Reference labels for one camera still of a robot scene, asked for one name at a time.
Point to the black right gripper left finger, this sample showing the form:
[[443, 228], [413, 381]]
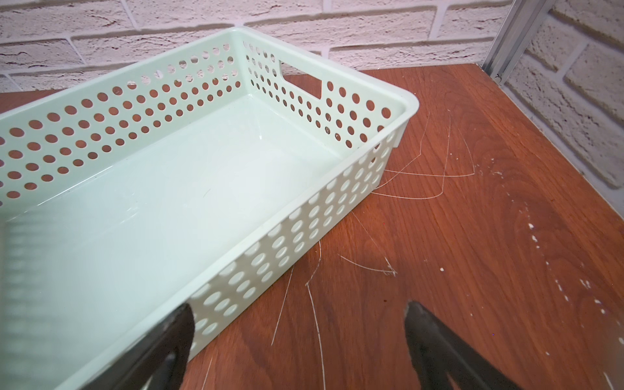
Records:
[[158, 361]]

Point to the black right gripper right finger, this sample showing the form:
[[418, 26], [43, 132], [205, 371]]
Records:
[[442, 359]]

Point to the mint green perforated basket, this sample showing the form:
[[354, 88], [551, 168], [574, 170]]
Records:
[[199, 176]]

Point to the aluminium corner post right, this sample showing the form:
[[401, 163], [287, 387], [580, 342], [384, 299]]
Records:
[[520, 26]]

